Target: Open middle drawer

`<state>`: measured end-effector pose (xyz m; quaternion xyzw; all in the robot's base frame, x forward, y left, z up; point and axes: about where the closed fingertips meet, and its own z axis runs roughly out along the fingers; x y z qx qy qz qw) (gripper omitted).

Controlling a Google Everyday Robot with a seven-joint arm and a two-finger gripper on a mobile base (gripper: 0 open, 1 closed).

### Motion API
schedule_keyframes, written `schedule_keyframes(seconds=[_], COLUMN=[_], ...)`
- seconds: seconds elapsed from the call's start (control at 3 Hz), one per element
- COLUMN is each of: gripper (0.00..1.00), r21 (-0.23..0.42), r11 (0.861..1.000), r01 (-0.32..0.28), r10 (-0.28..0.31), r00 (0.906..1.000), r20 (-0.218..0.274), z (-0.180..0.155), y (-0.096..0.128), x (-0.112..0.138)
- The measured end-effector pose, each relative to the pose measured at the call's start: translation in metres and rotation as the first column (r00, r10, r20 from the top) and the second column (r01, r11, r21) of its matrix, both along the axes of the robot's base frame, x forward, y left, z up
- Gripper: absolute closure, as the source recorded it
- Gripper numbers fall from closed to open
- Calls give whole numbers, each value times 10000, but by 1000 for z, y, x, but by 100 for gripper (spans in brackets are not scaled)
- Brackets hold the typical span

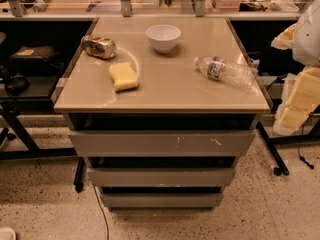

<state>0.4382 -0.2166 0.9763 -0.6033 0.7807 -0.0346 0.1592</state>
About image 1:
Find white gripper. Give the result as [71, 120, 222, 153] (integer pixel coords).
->
[271, 23, 320, 136]

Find grey drawer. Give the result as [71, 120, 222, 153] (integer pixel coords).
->
[100, 187, 223, 208]
[69, 130, 255, 157]
[86, 157, 235, 187]

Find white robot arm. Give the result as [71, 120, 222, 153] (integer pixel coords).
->
[271, 0, 320, 135]

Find grey drawer cabinet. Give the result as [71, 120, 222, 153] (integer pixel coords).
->
[53, 16, 272, 212]

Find grey bottom drawer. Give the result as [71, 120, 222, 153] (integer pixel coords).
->
[100, 187, 223, 208]

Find grey top drawer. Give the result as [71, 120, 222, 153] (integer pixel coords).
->
[69, 130, 255, 157]

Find clear plastic water bottle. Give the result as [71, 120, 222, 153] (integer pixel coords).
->
[193, 56, 257, 89]

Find white bowl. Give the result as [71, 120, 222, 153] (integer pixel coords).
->
[146, 24, 181, 53]

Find yellow sponge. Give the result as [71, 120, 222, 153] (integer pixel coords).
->
[109, 62, 138, 91]

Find crushed metallic can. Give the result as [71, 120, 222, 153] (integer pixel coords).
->
[81, 35, 117, 59]

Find black cable on floor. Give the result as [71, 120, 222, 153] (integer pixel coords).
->
[92, 185, 111, 240]

